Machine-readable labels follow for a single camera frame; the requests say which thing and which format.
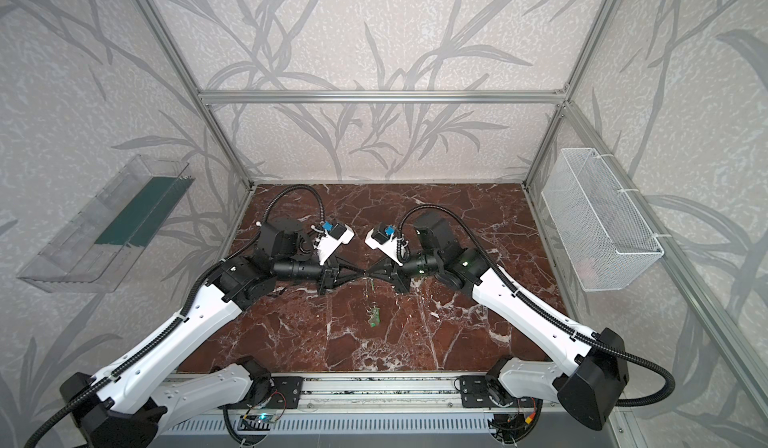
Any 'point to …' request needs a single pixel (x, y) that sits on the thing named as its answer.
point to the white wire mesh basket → (601, 231)
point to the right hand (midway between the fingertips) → (370, 262)
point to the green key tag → (374, 315)
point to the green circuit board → (254, 422)
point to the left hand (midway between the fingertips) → (364, 267)
